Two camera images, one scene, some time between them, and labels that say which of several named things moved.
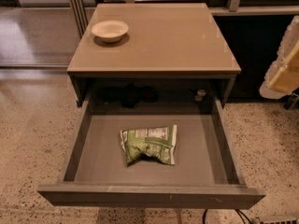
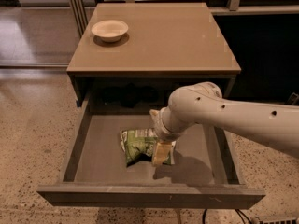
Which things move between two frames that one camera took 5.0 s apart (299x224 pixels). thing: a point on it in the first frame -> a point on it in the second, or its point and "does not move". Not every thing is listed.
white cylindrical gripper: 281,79 -> 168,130
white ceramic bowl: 109,31 does not move
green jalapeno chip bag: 157,143 does not move
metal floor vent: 279,220 does not move
